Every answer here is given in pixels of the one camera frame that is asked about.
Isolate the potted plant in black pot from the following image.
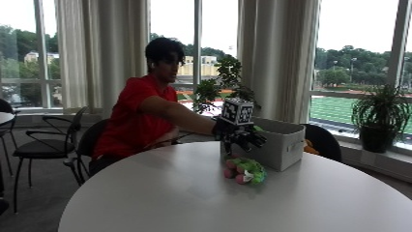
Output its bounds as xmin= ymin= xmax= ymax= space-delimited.
xmin=351 ymin=84 xmax=412 ymax=154

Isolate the the person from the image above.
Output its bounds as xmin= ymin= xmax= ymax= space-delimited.
xmin=88 ymin=37 xmax=224 ymax=177

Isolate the round table edge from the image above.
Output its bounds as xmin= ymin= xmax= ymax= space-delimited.
xmin=0 ymin=111 xmax=17 ymax=128

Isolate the black chair under person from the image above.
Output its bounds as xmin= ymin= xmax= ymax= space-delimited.
xmin=63 ymin=118 xmax=111 ymax=188

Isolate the tall leafy plant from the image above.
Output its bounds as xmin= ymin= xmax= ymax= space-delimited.
xmin=192 ymin=54 xmax=263 ymax=116

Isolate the orange object on chair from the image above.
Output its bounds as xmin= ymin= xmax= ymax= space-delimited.
xmin=303 ymin=138 xmax=321 ymax=157

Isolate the black chair with armrests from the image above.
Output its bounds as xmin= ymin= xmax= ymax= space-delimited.
xmin=12 ymin=105 xmax=89 ymax=215

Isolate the black round-backed chair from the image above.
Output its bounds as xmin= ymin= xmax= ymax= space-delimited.
xmin=300 ymin=123 xmax=344 ymax=163

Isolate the grey fabric storage box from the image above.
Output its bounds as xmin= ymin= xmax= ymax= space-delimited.
xmin=219 ymin=116 xmax=307 ymax=172

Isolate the white marker cube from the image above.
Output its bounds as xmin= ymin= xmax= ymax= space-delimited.
xmin=220 ymin=97 xmax=255 ymax=127

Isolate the green pink soft toy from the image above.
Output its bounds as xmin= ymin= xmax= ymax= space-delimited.
xmin=223 ymin=156 xmax=268 ymax=186

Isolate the beige curtain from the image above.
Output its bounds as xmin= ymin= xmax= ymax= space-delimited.
xmin=236 ymin=0 xmax=321 ymax=125
xmin=55 ymin=0 xmax=152 ymax=116

